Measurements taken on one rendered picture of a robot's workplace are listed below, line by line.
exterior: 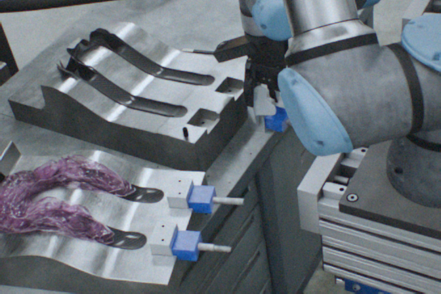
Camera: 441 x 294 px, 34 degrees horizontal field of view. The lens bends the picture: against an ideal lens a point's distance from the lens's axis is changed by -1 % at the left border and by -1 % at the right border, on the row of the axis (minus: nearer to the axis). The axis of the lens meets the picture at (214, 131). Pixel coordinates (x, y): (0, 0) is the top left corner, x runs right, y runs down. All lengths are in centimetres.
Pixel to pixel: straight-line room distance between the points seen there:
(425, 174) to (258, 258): 86
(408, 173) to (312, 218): 20
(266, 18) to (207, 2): 79
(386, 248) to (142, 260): 40
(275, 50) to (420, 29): 48
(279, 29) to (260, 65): 20
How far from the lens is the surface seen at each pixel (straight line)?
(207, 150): 142
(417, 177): 100
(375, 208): 102
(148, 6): 200
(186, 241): 123
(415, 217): 101
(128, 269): 124
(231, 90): 153
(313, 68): 87
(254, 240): 173
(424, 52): 89
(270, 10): 118
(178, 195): 129
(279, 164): 174
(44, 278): 130
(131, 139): 148
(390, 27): 326
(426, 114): 91
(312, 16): 89
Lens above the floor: 178
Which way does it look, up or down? 40 degrees down
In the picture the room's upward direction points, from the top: 11 degrees counter-clockwise
